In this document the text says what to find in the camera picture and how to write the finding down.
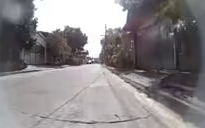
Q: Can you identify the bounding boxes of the utility pole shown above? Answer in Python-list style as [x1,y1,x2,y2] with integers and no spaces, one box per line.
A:
[103,23,108,65]

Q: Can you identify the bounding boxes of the row of trees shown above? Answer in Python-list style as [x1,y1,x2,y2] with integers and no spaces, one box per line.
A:
[99,27,128,68]
[9,0,89,66]

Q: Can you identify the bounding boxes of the grey concrete road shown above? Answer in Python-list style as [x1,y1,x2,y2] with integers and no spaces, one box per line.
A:
[0,63,204,128]

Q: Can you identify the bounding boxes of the grey sidewalk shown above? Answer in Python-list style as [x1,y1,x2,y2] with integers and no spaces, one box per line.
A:
[104,64,205,128]

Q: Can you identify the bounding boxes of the pale building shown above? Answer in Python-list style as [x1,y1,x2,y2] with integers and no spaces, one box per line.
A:
[20,31,48,66]

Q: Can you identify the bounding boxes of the dark wall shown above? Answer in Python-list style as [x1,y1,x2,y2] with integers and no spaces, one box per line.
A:
[121,8,201,73]

